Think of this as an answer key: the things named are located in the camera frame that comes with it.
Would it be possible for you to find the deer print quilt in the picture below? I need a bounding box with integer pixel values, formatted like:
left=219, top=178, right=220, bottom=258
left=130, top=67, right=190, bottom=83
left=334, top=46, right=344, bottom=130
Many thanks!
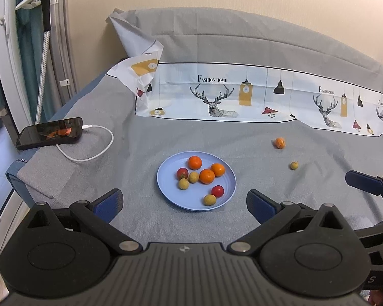
left=105, top=6, right=383, bottom=138

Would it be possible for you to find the light blue plate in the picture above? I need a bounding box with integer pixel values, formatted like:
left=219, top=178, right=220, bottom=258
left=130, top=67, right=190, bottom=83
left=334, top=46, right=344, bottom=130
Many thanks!
left=156, top=151, right=237, bottom=211

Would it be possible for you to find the garment steamer stand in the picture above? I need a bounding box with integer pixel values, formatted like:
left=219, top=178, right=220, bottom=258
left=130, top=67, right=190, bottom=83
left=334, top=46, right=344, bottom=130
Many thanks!
left=15, top=0, right=53, bottom=125

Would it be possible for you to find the black garment steamer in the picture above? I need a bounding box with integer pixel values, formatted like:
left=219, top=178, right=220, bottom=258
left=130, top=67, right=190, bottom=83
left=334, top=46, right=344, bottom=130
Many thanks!
left=27, top=0, right=57, bottom=125

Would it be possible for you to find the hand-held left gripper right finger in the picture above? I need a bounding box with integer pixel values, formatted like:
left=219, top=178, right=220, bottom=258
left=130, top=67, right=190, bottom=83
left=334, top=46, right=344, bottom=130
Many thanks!
left=226, top=189, right=355, bottom=256

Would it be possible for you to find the white door frame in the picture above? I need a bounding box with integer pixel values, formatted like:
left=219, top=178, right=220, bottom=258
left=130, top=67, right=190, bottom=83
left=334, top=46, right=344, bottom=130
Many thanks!
left=0, top=0, right=36, bottom=130

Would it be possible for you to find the black smartphone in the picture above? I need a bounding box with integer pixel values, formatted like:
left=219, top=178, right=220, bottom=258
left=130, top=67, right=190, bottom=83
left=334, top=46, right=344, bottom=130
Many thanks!
left=15, top=117, right=84, bottom=151

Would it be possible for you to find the grey bed sheet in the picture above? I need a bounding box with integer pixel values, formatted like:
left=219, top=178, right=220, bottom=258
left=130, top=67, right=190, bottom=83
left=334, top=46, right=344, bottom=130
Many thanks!
left=16, top=70, right=383, bottom=256

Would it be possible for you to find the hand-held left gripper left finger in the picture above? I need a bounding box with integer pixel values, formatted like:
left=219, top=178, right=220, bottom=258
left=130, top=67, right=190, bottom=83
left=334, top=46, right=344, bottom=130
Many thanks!
left=25, top=188, right=143, bottom=256

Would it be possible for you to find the white charging cable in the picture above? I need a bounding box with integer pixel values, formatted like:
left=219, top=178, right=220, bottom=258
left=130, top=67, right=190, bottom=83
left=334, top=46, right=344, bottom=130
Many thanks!
left=56, top=124, right=114, bottom=162

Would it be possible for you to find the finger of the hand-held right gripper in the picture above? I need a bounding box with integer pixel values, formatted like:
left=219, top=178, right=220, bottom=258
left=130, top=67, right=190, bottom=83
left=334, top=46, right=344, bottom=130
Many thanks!
left=345, top=170, right=383, bottom=199

